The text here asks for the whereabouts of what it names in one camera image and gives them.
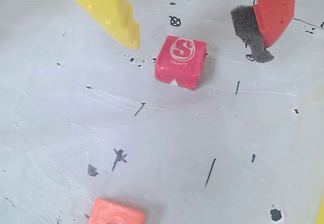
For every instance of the white plastic table cover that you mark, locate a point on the white plastic table cover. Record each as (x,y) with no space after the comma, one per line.
(76,123)

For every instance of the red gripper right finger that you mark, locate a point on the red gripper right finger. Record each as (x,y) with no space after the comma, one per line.
(276,9)

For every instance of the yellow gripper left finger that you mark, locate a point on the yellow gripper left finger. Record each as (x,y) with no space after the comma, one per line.
(106,6)

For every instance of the yellow three-compartment box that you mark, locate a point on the yellow three-compartment box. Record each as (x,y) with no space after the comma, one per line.
(322,214)

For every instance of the red cherry Starburst candy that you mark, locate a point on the red cherry Starburst candy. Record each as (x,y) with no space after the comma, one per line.
(179,62)

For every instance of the orange Starburst candy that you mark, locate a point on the orange Starburst candy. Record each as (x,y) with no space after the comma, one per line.
(114,212)

